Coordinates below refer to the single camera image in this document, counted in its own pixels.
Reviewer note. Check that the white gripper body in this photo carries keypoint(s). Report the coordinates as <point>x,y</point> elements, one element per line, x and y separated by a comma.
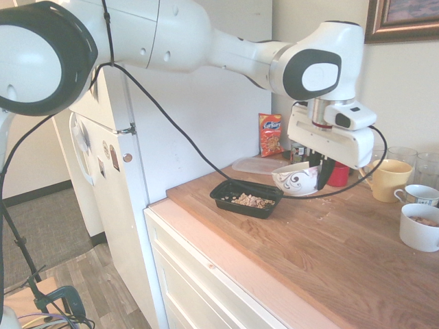
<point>329,142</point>

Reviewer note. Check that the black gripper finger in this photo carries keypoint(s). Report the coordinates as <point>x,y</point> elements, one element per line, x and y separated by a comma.
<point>315,160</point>
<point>326,174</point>

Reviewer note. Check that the white bowl with swirl pattern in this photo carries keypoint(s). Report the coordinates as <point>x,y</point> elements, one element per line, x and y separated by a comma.
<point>291,181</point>

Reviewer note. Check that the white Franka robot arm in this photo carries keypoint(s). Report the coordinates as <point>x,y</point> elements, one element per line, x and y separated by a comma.
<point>178,37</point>

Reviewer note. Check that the brown cereal flakes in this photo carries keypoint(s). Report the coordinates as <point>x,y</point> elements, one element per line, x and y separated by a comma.
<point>425,221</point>

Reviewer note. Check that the red mug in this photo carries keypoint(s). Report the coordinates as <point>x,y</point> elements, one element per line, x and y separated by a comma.
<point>339,176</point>

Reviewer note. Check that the spice jar with black lid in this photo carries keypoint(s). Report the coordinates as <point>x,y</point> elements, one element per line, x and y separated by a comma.
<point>297,154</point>

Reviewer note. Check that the orange snack bag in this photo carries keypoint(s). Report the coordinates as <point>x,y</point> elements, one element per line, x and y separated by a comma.
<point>271,137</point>

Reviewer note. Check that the clear plastic container lid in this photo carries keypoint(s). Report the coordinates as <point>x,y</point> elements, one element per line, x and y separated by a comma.
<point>254,165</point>

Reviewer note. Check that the yellow mug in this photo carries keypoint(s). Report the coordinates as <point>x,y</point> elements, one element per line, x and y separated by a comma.
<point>391,181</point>

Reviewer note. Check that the clear drinking glass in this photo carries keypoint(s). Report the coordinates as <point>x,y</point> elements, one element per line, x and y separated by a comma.
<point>428,168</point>
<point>402,153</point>

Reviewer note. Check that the black plastic food container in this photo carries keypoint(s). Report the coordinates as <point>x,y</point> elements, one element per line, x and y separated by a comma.
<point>247,210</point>

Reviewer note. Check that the white cup with blue pattern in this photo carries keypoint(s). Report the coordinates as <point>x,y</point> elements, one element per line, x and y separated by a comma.
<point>422,197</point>

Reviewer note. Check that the white ramekin with food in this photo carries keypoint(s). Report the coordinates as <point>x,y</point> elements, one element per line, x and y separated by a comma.
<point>416,236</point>

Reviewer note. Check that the wooden framed picture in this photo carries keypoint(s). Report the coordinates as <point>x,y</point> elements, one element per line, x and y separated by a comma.
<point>374,31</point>

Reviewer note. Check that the white drawer cabinet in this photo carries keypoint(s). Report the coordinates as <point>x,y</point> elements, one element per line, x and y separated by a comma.
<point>192,274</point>

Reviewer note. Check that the round brown fridge magnet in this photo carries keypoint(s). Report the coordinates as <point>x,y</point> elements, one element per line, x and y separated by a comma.
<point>127,157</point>

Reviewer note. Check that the white refrigerator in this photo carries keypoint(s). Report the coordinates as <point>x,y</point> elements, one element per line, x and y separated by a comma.
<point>120,205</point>

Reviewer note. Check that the small fridge magnet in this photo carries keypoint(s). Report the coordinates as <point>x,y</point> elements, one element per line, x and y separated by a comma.
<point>105,148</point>
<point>114,157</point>
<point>101,168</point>

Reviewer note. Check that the green screw clamp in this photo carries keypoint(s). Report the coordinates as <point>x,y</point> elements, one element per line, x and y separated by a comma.
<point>73,298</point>

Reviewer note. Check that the pink robot mounting table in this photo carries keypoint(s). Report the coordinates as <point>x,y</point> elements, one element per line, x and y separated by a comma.
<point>20,294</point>

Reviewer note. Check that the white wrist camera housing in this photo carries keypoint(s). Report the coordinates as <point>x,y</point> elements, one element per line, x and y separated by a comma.
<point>360,118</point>

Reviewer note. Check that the black camera stand pole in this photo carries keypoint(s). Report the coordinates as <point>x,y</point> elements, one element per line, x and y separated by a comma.
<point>20,243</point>

